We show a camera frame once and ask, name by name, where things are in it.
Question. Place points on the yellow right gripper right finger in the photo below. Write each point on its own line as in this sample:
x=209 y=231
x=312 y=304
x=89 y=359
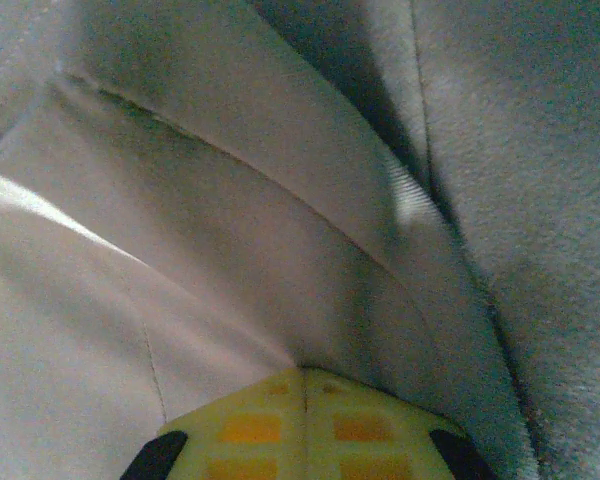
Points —
x=370 y=430

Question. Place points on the lavender grey skirt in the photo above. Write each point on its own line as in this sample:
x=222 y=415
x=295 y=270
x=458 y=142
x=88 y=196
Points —
x=230 y=225

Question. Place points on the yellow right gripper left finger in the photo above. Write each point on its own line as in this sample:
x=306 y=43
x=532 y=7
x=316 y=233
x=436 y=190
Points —
x=250 y=430

